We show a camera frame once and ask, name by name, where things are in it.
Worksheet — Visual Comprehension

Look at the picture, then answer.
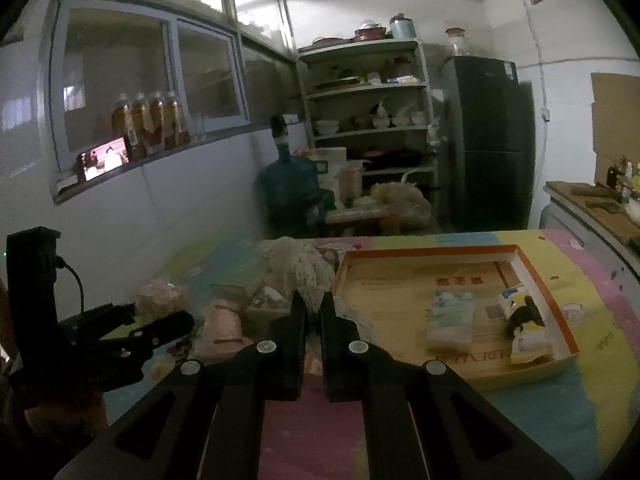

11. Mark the yellow black plush toy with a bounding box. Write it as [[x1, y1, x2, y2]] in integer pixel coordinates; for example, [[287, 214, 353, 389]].
[[497, 284, 556, 366]]

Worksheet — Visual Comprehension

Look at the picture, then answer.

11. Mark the teal enamel pot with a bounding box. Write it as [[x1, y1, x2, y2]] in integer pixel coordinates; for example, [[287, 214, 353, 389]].
[[390, 14, 417, 40]]

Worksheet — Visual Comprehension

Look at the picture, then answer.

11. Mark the brown cardboard sheet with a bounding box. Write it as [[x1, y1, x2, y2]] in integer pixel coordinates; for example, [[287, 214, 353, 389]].
[[591, 72, 640, 186]]

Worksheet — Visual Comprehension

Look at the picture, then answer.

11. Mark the glass jar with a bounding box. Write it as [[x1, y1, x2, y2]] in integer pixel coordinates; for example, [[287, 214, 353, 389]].
[[445, 27, 468, 57]]

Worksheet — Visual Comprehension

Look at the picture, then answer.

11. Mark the green white tissue pack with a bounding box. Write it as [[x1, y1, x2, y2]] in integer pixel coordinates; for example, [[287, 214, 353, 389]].
[[425, 290, 476, 353]]

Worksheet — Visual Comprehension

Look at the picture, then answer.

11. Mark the grey sliding window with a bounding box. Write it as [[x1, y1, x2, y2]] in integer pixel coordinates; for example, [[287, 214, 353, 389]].
[[50, 0, 251, 201]]

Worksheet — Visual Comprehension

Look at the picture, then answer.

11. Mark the blue water jug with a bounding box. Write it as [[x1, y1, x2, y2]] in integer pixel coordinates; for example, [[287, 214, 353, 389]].
[[257, 115, 336, 226]]

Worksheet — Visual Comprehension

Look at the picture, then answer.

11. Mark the kitchen counter cabinet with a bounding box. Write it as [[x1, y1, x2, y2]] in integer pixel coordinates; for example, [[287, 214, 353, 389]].
[[542, 180, 640, 281]]

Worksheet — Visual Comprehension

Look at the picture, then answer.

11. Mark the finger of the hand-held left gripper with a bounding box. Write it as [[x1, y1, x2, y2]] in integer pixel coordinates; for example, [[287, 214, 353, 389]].
[[97, 310, 196, 361], [62, 302, 138, 333]]

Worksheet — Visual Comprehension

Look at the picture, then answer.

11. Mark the pink translucent container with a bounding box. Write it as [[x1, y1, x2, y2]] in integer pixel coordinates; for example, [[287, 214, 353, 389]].
[[337, 160, 366, 206]]

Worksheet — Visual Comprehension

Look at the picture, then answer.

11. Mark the pale pink soft pack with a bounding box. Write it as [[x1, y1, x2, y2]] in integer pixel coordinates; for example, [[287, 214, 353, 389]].
[[192, 300, 256, 361]]

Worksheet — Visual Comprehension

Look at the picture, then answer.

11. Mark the white floral cloth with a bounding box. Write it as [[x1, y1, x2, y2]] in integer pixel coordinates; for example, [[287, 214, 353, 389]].
[[257, 237, 346, 311]]

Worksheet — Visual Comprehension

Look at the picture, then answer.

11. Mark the red cooking pot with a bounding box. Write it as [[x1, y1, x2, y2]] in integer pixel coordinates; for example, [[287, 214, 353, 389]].
[[354, 20, 390, 42]]

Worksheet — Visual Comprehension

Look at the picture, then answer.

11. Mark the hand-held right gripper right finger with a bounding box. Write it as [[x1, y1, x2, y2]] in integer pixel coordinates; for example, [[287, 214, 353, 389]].
[[320, 291, 576, 480]]

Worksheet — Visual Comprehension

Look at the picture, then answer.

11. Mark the smartphone with lit screen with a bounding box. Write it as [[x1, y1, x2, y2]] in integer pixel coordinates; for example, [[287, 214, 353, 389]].
[[76, 137, 132, 183]]

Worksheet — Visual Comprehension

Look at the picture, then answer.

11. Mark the group of condiment bottles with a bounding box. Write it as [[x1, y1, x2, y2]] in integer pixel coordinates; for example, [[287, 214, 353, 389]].
[[605, 157, 640, 203]]

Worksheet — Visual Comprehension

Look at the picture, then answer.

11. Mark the tan soft bundle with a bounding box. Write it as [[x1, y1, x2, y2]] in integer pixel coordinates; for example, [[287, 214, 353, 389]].
[[137, 277, 188, 318]]

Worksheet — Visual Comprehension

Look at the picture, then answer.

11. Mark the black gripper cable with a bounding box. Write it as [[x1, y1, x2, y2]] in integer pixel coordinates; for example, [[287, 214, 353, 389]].
[[57, 257, 86, 318]]

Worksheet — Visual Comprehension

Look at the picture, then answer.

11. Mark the black refrigerator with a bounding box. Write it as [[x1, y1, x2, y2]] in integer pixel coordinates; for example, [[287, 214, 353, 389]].
[[440, 56, 535, 233]]

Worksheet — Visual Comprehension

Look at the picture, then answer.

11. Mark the white metal shelf rack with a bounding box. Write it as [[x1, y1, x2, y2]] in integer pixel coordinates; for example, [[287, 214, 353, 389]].
[[297, 40, 441, 213]]

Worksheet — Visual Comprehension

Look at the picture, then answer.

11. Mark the yellowish plastic bag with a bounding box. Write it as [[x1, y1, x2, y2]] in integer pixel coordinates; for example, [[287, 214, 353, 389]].
[[370, 182, 433, 233]]

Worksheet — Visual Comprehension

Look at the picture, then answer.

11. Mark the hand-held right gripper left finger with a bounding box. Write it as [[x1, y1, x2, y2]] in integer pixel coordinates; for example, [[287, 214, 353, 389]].
[[52, 290, 308, 480]]

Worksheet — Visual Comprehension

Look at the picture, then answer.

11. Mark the wooden tray with orange rim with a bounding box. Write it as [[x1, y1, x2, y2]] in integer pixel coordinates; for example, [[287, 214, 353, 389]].
[[332, 244, 581, 392]]

